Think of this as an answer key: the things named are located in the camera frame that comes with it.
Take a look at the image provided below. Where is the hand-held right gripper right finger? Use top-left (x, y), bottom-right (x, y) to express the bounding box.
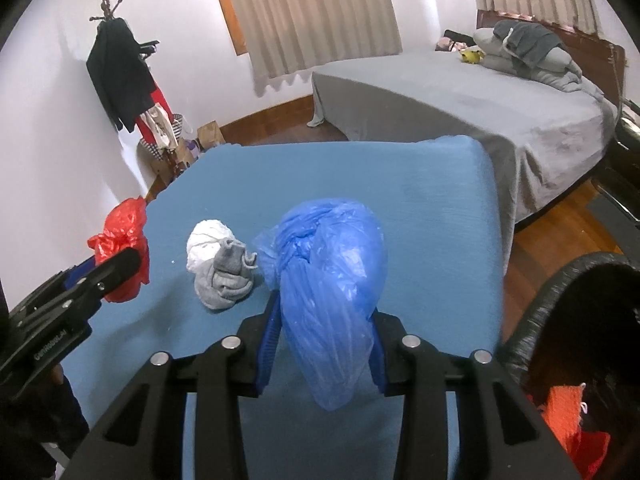
top-left (367, 310), bottom-right (583, 480)

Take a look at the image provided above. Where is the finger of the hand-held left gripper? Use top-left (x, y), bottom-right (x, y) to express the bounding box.
top-left (69, 246), bottom-right (143, 307)
top-left (61, 254), bottom-right (100, 285)

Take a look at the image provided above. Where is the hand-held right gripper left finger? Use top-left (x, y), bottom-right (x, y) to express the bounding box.
top-left (65, 292), bottom-right (284, 480)

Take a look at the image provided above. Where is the red plastic bag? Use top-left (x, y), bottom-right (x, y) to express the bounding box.
top-left (87, 197), bottom-right (151, 304)

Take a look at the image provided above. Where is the blue plastic bag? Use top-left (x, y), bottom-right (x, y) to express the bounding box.
top-left (252, 198), bottom-right (390, 413)

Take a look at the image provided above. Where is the bin with black liner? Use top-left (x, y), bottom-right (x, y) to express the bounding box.
top-left (494, 252), bottom-right (640, 480)

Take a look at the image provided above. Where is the orange foam net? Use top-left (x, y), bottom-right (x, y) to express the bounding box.
top-left (542, 383), bottom-right (589, 444)

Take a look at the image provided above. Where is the red cloth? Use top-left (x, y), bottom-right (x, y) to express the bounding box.
top-left (565, 427), bottom-right (612, 480)

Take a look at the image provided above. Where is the rolled grey sock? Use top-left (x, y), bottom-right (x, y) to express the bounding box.
top-left (194, 238), bottom-right (260, 314)

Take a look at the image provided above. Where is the white rolled sock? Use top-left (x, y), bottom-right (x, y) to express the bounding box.
top-left (186, 218), bottom-right (236, 274)

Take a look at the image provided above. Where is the wooden coat rack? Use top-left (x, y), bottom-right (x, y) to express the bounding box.
top-left (90, 0), bottom-right (202, 187)

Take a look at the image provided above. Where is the striped tote bag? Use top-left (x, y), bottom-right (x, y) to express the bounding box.
top-left (137, 112), bottom-right (196, 167)

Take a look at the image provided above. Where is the red garment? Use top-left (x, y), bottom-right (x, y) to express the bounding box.
top-left (133, 87), bottom-right (169, 146)

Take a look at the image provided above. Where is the cream cloth bag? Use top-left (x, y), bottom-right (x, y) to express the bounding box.
top-left (139, 102), bottom-right (179, 154)

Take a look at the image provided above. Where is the brown paper bag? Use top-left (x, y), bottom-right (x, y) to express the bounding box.
top-left (196, 119), bottom-right (225, 151)

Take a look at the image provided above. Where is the blue tablecloth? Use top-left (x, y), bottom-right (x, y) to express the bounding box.
top-left (65, 135), bottom-right (514, 480)

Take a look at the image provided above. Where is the black coat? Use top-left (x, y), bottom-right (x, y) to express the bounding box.
top-left (85, 17), bottom-right (161, 134)

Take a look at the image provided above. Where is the bed with grey sheet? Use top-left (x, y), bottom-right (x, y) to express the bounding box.
top-left (307, 49), bottom-right (622, 234)

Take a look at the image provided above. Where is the wide beige curtain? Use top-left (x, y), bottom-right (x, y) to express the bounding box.
top-left (219, 0), bottom-right (404, 99)

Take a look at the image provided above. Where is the grey pillow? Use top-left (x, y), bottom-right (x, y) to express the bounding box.
top-left (481, 46), bottom-right (584, 79)
top-left (472, 26), bottom-right (507, 57)

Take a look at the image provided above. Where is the pink and black cushion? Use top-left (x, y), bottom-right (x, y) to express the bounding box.
top-left (434, 29), bottom-right (477, 54)

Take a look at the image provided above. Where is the folded grey blanket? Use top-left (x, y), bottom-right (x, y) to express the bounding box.
top-left (529, 64), bottom-right (607, 99)

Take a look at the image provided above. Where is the dark grey garment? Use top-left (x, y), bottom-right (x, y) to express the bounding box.
top-left (494, 20), bottom-right (567, 69)

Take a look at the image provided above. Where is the grey pillows and blanket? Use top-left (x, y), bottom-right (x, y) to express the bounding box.
top-left (475, 8), bottom-right (629, 112)

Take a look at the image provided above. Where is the wooden window frame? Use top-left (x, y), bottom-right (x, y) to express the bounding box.
top-left (207, 0), bottom-right (250, 57)

